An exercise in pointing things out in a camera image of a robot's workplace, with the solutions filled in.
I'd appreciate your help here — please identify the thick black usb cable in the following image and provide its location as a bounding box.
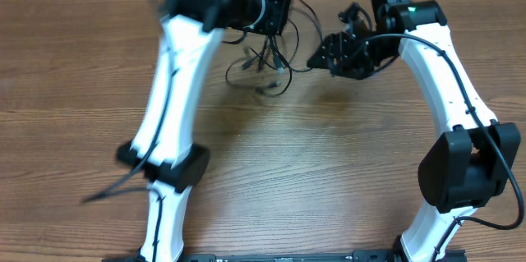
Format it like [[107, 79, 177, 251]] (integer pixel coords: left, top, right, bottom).
[[242, 0, 325, 99]]

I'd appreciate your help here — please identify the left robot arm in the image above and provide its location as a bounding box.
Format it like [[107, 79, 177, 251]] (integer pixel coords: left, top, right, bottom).
[[118, 0, 291, 261]]

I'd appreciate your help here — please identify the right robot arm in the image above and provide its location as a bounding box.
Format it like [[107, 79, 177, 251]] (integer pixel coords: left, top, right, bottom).
[[307, 0, 521, 261]]

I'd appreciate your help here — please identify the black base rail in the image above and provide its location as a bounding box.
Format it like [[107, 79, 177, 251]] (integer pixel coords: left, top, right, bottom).
[[102, 249, 468, 262]]

